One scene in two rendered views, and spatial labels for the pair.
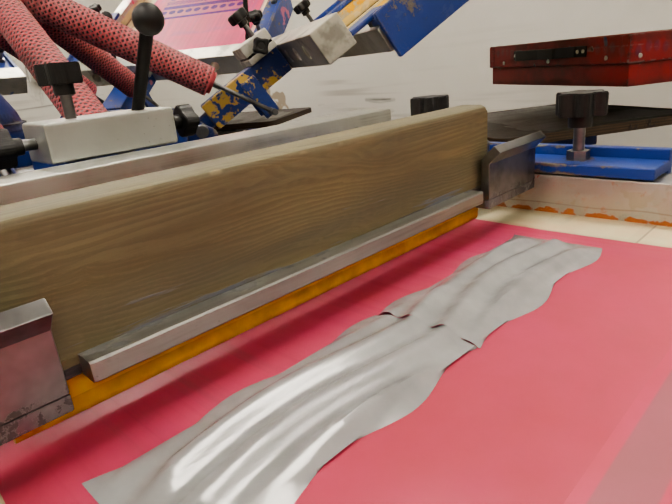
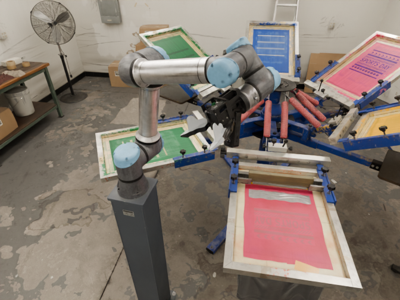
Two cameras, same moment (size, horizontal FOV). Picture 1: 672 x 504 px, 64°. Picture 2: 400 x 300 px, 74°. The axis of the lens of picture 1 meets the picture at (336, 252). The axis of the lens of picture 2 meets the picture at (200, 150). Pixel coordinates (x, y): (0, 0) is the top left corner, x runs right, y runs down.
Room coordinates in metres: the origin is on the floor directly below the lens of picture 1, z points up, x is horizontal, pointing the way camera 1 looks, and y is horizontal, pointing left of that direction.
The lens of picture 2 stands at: (-0.78, -0.67, 2.10)
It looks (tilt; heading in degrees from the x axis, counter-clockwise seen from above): 35 degrees down; 53
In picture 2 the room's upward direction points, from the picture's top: straight up
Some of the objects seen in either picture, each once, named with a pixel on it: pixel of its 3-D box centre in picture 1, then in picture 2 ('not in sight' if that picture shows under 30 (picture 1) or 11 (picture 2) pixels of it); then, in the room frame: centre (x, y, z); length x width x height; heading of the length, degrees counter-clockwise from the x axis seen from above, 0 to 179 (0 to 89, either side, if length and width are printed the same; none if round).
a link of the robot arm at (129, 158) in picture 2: not in sight; (128, 160); (-0.47, 0.29, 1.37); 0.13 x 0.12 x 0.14; 24
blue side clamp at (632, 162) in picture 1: (497, 179); (324, 187); (0.54, -0.17, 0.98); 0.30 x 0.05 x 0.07; 44
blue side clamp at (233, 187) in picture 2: not in sight; (233, 177); (0.16, 0.23, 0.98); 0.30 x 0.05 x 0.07; 44
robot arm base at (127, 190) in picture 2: not in sight; (131, 180); (-0.48, 0.28, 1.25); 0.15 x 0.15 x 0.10
